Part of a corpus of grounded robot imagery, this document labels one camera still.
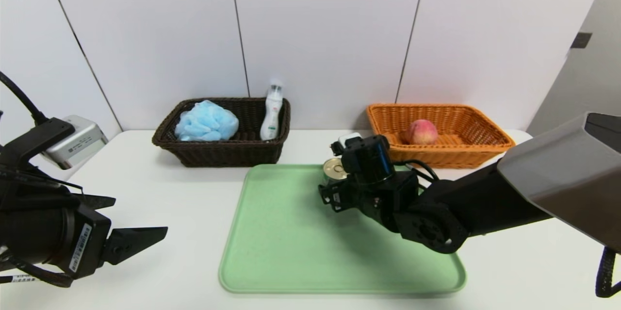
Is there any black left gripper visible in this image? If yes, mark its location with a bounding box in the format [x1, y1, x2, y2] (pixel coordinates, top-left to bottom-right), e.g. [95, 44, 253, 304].
[0, 193, 168, 279]

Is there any blue mesh bath sponge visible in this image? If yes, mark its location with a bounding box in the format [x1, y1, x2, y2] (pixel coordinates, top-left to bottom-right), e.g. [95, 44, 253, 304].
[174, 100, 239, 142]

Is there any white bottle with clear cap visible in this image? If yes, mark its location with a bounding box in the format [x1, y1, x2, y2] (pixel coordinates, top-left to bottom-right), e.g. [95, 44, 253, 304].
[260, 82, 283, 141]

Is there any tin can with gold lid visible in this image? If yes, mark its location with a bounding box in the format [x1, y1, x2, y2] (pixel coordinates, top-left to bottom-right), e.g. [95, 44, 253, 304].
[323, 158, 348, 184]

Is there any red peach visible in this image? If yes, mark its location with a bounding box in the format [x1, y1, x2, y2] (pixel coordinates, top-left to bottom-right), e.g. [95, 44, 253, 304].
[406, 119, 439, 145]

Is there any dark brown wicker basket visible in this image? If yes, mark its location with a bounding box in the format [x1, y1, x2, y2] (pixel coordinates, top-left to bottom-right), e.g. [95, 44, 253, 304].
[151, 98, 291, 168]

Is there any orange wicker basket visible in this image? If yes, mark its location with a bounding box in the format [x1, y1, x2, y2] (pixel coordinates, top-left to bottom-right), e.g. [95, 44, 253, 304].
[366, 104, 515, 170]

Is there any green plastic tray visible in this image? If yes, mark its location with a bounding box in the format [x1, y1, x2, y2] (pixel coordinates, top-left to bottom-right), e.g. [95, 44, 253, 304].
[218, 163, 467, 294]

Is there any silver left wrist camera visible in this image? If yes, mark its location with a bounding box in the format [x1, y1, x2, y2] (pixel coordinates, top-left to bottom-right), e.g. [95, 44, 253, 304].
[41, 115, 109, 170]

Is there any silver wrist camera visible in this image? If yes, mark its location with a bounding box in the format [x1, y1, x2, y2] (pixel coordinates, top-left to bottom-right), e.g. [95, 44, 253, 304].
[41, 115, 109, 170]
[338, 132, 363, 148]

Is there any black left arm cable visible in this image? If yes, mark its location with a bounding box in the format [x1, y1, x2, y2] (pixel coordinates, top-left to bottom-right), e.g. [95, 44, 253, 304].
[0, 71, 83, 287]

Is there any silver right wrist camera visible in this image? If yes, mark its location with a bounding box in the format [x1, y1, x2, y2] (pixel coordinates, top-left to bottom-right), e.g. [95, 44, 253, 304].
[338, 132, 363, 148]

